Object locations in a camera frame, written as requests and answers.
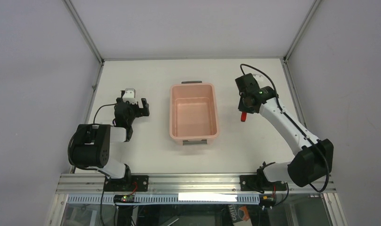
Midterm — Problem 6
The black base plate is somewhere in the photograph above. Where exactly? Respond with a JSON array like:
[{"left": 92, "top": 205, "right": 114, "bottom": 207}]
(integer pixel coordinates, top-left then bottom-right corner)
[
  {"left": 103, "top": 175, "right": 149, "bottom": 192},
  {"left": 239, "top": 174, "right": 287, "bottom": 193}
]

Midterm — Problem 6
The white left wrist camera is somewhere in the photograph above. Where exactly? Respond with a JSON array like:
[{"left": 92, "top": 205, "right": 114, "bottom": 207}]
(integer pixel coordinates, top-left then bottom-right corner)
[{"left": 122, "top": 88, "right": 137, "bottom": 105}]

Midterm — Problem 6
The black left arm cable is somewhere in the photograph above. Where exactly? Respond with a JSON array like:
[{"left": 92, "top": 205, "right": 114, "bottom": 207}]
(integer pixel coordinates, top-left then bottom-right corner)
[{"left": 93, "top": 103, "right": 117, "bottom": 124}]

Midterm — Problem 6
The white slotted cable duct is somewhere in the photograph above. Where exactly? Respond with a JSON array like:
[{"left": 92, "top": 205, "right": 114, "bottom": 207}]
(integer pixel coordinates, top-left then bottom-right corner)
[{"left": 67, "top": 193, "right": 260, "bottom": 205}]

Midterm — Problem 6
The pink plastic bin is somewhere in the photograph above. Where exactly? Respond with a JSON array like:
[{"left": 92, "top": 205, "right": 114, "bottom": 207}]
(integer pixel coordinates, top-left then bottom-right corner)
[{"left": 169, "top": 81, "right": 219, "bottom": 145}]

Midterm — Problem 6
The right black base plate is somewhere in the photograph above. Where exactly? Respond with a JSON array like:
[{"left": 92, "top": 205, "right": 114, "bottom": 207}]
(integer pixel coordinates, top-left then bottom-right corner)
[{"left": 239, "top": 174, "right": 287, "bottom": 193}]

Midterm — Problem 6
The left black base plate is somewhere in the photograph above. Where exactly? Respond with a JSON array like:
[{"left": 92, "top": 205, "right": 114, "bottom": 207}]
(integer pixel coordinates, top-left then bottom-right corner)
[{"left": 103, "top": 175, "right": 149, "bottom": 192}]

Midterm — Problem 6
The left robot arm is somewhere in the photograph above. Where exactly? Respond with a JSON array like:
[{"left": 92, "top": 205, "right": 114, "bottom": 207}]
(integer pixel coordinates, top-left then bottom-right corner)
[{"left": 67, "top": 97, "right": 150, "bottom": 181}]

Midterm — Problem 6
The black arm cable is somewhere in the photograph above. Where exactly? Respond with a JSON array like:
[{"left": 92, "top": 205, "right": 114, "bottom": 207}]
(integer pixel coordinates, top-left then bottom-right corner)
[
  {"left": 93, "top": 103, "right": 117, "bottom": 124},
  {"left": 240, "top": 64, "right": 331, "bottom": 194}
]

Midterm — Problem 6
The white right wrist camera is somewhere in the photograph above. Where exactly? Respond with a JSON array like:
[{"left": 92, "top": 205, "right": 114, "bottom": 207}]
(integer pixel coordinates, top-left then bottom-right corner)
[{"left": 253, "top": 74, "right": 265, "bottom": 83}]

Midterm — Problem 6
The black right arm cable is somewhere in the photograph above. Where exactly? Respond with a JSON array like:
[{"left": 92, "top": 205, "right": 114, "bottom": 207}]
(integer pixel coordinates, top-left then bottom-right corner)
[{"left": 240, "top": 64, "right": 331, "bottom": 194}]

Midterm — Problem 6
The coffee printed box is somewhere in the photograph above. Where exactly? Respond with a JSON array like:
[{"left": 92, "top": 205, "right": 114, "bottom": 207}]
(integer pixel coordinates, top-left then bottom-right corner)
[{"left": 228, "top": 204, "right": 250, "bottom": 223}]

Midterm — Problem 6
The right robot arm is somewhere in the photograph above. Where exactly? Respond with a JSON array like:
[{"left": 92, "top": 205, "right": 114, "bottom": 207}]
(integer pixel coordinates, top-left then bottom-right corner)
[{"left": 235, "top": 73, "right": 334, "bottom": 192}]

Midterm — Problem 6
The red handled screwdriver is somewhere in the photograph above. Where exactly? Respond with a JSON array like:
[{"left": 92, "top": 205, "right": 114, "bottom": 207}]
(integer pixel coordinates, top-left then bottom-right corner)
[{"left": 241, "top": 112, "right": 247, "bottom": 122}]

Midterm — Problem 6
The aluminium front rail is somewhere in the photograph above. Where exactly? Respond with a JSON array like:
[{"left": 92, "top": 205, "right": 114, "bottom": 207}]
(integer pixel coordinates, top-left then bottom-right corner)
[{"left": 55, "top": 173, "right": 337, "bottom": 195}]

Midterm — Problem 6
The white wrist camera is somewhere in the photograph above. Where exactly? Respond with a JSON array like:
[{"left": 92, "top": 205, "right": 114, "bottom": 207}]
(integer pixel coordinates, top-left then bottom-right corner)
[
  {"left": 122, "top": 88, "right": 137, "bottom": 105},
  {"left": 253, "top": 74, "right": 265, "bottom": 83}
]

